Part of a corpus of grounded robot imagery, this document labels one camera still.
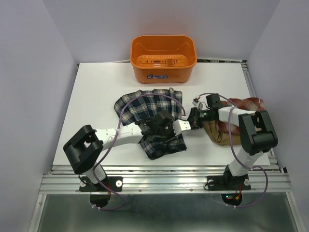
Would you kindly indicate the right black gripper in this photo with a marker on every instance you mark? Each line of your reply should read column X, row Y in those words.
column 192, row 119

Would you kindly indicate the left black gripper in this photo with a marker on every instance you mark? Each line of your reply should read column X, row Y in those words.
column 171, row 137

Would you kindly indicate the navy plaid skirt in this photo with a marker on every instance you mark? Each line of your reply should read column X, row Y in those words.
column 150, row 104

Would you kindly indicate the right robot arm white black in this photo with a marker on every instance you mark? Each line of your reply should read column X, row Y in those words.
column 257, row 136

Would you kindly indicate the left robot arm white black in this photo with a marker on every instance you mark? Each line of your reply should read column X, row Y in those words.
column 85, row 146

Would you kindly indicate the tan folded skirt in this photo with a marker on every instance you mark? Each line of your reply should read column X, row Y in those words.
column 219, row 138

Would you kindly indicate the red plaid skirt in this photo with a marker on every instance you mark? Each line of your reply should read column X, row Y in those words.
column 249, row 104

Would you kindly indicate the orange plastic basket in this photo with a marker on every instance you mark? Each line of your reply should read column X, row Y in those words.
column 162, row 59

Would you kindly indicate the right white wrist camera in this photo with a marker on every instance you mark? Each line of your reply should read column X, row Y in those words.
column 199, row 104

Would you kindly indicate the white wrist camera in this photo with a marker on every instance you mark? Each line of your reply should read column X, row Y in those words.
column 199, row 104
column 182, row 126

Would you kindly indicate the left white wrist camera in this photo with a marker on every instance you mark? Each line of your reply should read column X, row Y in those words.
column 182, row 126

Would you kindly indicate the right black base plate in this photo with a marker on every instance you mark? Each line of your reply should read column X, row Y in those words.
column 221, row 183

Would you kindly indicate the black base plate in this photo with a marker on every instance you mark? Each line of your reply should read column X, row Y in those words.
column 221, row 183
column 115, row 183

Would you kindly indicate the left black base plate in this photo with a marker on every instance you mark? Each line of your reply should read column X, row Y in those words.
column 115, row 183

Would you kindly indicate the aluminium rail frame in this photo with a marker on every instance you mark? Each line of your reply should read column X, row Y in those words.
column 166, row 194

